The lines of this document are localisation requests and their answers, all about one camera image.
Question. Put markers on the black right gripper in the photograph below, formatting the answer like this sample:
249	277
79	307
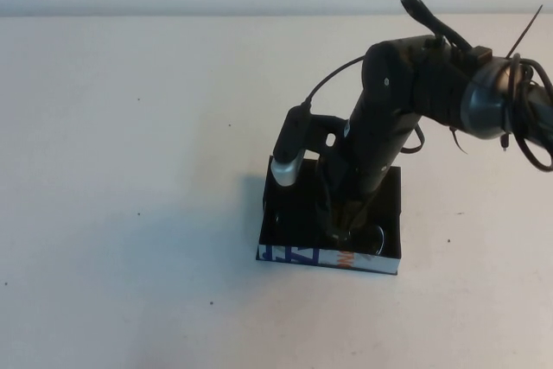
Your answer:
363	174

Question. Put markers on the black glasses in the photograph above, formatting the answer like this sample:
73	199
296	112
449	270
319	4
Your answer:
382	237

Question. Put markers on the black cardboard box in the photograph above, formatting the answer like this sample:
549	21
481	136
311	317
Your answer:
298	256

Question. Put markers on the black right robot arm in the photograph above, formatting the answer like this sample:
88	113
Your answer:
432	88

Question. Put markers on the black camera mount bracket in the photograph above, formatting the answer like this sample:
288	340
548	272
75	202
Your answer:
329	135

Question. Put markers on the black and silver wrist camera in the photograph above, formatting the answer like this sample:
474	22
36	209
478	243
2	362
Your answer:
287	148

